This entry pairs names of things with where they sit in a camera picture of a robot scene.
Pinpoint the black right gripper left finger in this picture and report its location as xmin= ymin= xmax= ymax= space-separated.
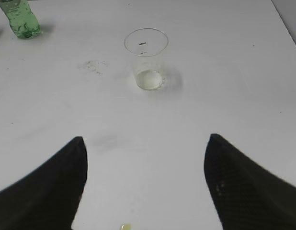
xmin=0 ymin=137 xmax=87 ymax=230

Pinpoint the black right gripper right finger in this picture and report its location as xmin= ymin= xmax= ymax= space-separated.
xmin=204 ymin=134 xmax=296 ymax=230

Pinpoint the transparent plastic cup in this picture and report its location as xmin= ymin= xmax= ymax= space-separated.
xmin=124 ymin=28 xmax=169 ymax=91

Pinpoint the green soda bottle yellow cap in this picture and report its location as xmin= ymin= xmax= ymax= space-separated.
xmin=0 ymin=0 xmax=41 ymax=39

